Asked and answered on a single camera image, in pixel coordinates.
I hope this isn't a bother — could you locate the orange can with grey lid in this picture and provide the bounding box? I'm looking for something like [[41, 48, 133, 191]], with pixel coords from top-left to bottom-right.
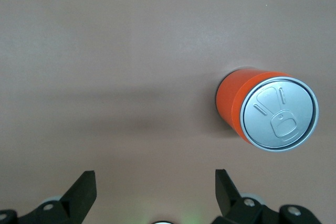
[[215, 67, 320, 154]]

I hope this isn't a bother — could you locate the brown table cover mat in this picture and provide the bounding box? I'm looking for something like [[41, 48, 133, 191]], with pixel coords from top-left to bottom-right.
[[0, 0, 336, 224]]

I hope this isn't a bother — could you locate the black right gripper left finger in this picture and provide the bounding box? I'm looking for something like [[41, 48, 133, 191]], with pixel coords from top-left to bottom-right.
[[33, 170, 98, 224]]

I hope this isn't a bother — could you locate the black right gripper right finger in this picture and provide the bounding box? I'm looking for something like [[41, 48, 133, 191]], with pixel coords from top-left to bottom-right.
[[209, 169, 264, 224]]

